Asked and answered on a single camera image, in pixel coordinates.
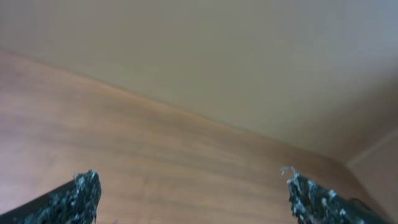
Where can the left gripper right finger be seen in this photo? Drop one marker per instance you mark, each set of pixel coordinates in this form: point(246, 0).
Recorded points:
point(313, 204)

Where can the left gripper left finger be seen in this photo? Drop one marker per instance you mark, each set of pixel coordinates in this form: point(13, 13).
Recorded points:
point(74, 202)

